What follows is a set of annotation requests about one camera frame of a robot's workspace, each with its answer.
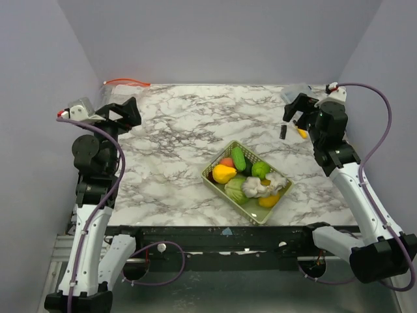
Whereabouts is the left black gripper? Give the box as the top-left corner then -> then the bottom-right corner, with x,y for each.
85,97 -> 141,172

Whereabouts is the clear zip top bag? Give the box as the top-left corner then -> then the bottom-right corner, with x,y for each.
102,78 -> 151,96

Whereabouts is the green toy cucumber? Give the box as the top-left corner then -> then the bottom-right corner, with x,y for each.
231,147 -> 246,171

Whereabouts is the orange toy peach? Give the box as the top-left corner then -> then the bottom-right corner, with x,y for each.
219,157 -> 235,168

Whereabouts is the yellow toy pear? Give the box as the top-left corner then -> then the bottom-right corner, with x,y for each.
212,164 -> 237,185

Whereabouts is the yellow toy lemon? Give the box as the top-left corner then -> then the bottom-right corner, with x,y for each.
258,194 -> 280,209

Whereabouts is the pale green toy lettuce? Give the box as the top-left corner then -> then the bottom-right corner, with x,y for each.
224,178 -> 249,205

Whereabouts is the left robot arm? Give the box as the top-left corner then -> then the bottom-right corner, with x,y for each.
44,97 -> 145,312

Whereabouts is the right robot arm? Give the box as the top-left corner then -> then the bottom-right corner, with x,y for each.
283,93 -> 416,283

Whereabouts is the clear plastic parts box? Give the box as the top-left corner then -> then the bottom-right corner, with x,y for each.
280,83 -> 315,104

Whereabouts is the small black comb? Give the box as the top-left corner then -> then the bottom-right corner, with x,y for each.
280,125 -> 287,140

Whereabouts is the bright green toy cabbage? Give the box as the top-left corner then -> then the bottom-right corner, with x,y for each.
252,161 -> 270,180

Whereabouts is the dark green toy avocado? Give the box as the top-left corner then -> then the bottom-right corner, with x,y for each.
242,158 -> 253,177

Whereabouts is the white toy mushroom cluster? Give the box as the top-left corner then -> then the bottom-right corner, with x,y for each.
242,172 -> 288,198

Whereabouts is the pale green plastic basket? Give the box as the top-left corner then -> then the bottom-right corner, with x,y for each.
201,140 -> 293,225

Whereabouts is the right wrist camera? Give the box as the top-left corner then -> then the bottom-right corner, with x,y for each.
315,82 -> 347,108

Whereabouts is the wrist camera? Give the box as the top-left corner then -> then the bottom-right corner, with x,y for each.
57,97 -> 95,122
315,82 -> 347,108

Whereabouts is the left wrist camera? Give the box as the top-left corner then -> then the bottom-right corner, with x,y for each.
57,97 -> 95,122

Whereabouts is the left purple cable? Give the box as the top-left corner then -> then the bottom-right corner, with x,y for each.
55,117 -> 186,313

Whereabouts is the purple cable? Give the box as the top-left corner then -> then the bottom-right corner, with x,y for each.
55,117 -> 186,313
298,82 -> 417,292

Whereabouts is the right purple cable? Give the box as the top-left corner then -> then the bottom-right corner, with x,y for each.
298,82 -> 417,292

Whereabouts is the black front mounting rail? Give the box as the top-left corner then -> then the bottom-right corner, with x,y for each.
104,224 -> 362,273

